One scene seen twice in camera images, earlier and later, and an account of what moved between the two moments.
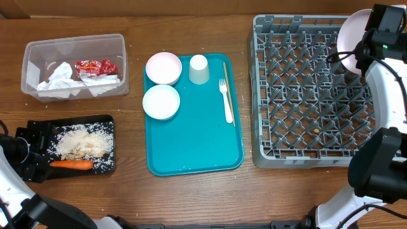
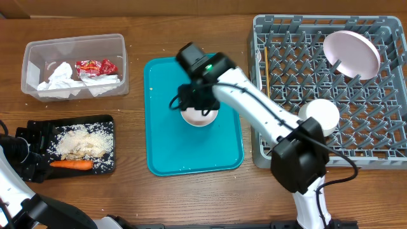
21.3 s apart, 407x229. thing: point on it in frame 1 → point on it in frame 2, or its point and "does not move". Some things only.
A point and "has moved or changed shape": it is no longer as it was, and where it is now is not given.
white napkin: (62, 84) does not move
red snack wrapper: (94, 68) does not move
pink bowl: (163, 68) → (196, 117)
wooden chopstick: (229, 94) has moved or changed shape
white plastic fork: (223, 89) has moved or changed shape
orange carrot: (86, 165) does not move
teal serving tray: (198, 138) does not move
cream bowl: (161, 102) → (324, 111)
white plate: (352, 30) has moved or changed shape
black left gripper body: (23, 150) does not move
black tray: (82, 145) does not move
